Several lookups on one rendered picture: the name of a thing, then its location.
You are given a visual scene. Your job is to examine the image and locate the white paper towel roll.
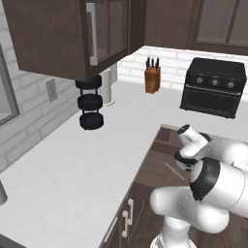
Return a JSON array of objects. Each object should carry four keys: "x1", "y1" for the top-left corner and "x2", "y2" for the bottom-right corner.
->
[{"x1": 98, "y1": 62, "x2": 119, "y2": 108}]

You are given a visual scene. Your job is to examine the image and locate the silver cupboard door handle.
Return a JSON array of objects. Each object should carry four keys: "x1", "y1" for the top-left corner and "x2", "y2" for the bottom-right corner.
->
[{"x1": 85, "y1": 2, "x2": 99, "y2": 67}]

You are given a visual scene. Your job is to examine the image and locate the grey wall socket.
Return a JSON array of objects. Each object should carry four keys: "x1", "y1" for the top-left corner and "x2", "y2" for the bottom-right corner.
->
[{"x1": 45, "y1": 77, "x2": 59, "y2": 105}]

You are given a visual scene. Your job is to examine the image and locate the grey window frame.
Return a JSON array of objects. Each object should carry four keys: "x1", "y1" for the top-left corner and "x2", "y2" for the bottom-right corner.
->
[{"x1": 0, "y1": 43, "x2": 21, "y2": 128}]

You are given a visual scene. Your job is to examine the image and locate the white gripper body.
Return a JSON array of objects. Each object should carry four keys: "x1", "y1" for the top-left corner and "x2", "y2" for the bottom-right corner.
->
[{"x1": 173, "y1": 148, "x2": 197, "y2": 172}]

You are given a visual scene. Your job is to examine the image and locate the dark wood wall cupboard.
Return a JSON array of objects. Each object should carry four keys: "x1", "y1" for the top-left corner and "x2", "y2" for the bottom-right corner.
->
[{"x1": 1, "y1": 0, "x2": 148, "y2": 82}]

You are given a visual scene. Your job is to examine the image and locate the open dark wood drawer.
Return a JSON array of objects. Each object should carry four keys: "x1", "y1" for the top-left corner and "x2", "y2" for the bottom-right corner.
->
[{"x1": 133, "y1": 123, "x2": 227, "y2": 196}]

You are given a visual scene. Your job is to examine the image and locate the dark wood glass-front wall cupboards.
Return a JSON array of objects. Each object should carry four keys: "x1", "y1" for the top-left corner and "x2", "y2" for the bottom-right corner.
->
[{"x1": 143, "y1": 0, "x2": 248, "y2": 57}]

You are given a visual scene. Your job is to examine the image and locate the white cupboard door handle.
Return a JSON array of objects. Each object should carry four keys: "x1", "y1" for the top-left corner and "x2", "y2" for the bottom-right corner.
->
[
  {"x1": 121, "y1": 209, "x2": 130, "y2": 239},
  {"x1": 127, "y1": 198, "x2": 135, "y2": 228}
]

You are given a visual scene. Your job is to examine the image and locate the wooden knife block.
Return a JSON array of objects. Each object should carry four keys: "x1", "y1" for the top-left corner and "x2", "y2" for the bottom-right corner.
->
[{"x1": 143, "y1": 65, "x2": 162, "y2": 95}]

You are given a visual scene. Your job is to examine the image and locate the black tiered stand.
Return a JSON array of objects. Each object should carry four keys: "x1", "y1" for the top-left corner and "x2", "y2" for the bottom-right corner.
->
[{"x1": 75, "y1": 74, "x2": 106, "y2": 132}]

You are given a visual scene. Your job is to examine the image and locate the white drawer handle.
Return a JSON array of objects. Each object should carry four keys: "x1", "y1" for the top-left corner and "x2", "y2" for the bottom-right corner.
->
[{"x1": 102, "y1": 215, "x2": 119, "y2": 244}]

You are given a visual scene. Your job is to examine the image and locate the black toaster oven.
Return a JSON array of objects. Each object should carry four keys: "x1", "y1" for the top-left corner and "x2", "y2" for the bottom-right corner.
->
[{"x1": 179, "y1": 56, "x2": 248, "y2": 120}]

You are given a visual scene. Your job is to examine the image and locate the grey sink basin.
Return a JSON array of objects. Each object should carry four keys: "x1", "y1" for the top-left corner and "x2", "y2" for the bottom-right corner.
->
[{"x1": 0, "y1": 179, "x2": 9, "y2": 207}]

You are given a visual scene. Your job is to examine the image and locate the glass cupboard door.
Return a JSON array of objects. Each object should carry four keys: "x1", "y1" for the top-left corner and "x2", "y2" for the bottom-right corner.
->
[{"x1": 79, "y1": 0, "x2": 131, "y2": 72}]

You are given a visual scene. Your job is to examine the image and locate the dark wood base cupboards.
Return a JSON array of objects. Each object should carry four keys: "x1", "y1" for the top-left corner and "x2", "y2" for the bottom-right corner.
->
[{"x1": 98, "y1": 182, "x2": 248, "y2": 248}]

